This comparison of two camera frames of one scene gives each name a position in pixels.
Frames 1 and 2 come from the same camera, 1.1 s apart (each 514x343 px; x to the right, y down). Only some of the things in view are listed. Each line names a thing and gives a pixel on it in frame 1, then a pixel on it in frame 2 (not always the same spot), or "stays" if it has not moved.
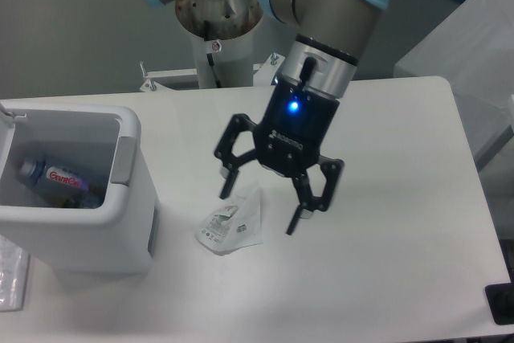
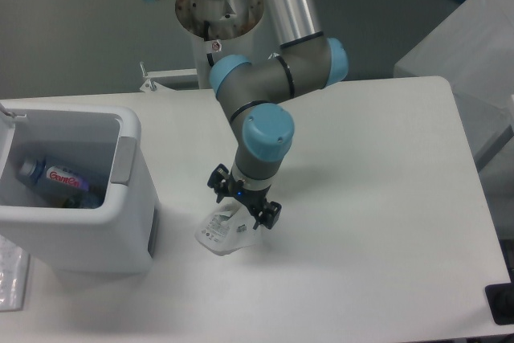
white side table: x=473 y=51 stays
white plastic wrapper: x=235 y=226 stays
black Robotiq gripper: x=295 y=124 → x=255 y=199
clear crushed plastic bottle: x=37 y=170 stays
